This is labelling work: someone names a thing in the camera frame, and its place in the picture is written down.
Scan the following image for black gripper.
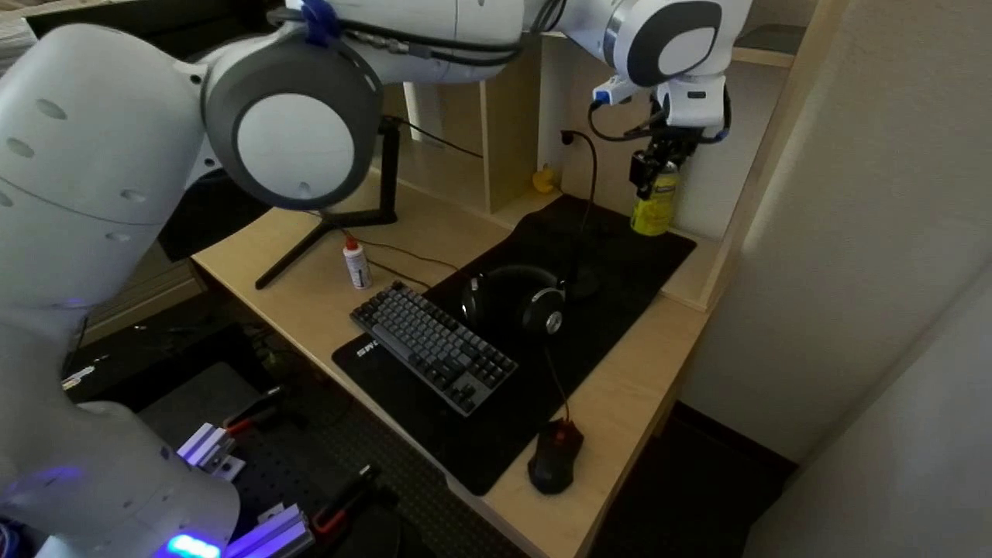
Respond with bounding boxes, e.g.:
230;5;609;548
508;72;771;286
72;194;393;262
629;129;694;191

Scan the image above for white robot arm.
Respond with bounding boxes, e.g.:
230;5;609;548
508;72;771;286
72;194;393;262
0;0;753;558

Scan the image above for small yellow object on desk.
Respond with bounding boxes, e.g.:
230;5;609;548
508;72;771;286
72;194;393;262
529;169;562;194

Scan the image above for wooden shelf unit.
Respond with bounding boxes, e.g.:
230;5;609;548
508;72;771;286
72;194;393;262
388;0;815;307

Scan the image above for black desk mat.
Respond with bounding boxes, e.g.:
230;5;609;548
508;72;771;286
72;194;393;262
332;194;694;496

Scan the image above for black headphones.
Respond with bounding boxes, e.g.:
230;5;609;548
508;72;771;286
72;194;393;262
460;265;568;341

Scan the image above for black keyboard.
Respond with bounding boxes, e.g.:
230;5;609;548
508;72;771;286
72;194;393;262
349;282;519;418

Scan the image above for small white red bottle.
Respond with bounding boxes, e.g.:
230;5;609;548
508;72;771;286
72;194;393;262
342;235;373;292

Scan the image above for black red computer mouse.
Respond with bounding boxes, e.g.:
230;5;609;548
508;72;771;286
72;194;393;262
528;418;584;496

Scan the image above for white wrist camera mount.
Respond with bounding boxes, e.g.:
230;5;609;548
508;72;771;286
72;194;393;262
658;78;729;138

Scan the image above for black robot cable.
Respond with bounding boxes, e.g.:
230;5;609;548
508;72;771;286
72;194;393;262
585;88;664;145

